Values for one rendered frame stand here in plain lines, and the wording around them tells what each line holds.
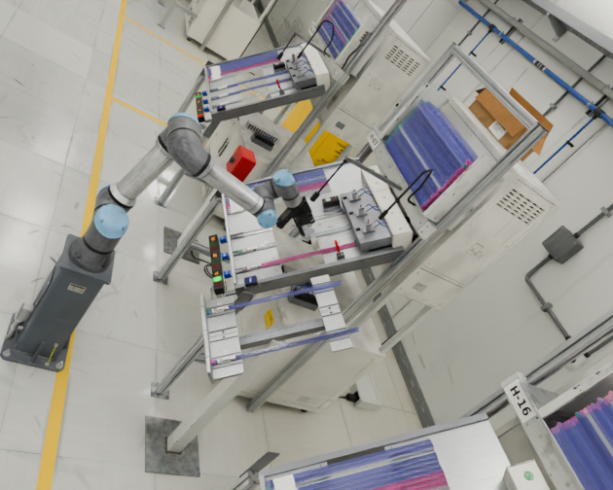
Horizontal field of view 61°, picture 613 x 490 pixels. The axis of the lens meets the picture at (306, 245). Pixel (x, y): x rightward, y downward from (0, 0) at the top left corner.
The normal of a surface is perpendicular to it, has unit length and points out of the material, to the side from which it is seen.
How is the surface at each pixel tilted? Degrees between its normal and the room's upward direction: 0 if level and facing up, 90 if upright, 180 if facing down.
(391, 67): 90
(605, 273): 90
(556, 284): 90
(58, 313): 90
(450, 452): 44
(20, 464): 0
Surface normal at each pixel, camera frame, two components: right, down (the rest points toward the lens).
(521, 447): -0.78, -0.33
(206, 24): 0.20, 0.66
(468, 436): -0.12, -0.71
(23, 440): 0.59, -0.67
